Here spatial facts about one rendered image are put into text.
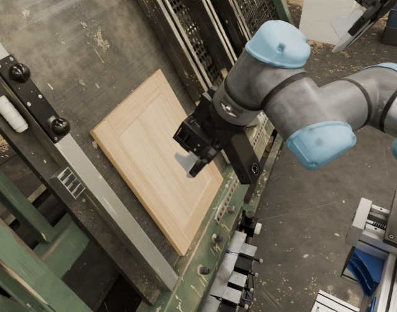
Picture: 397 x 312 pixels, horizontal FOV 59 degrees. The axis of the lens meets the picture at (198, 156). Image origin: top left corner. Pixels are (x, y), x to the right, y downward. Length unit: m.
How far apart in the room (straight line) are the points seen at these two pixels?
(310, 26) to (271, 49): 4.56
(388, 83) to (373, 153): 2.66
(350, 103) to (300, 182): 2.25
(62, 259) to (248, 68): 0.65
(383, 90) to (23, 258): 0.69
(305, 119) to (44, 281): 0.60
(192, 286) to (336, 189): 1.81
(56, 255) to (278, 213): 1.79
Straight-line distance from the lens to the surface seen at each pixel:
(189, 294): 1.13
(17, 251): 0.78
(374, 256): 1.26
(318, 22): 4.97
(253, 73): 0.48
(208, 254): 1.20
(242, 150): 0.60
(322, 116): 0.45
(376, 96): 0.53
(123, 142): 1.01
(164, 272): 1.06
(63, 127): 0.73
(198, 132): 0.60
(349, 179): 2.87
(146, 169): 1.05
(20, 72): 0.72
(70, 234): 0.94
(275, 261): 2.25
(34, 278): 0.80
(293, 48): 0.47
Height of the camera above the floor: 1.85
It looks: 41 degrees down
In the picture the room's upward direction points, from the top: straight up
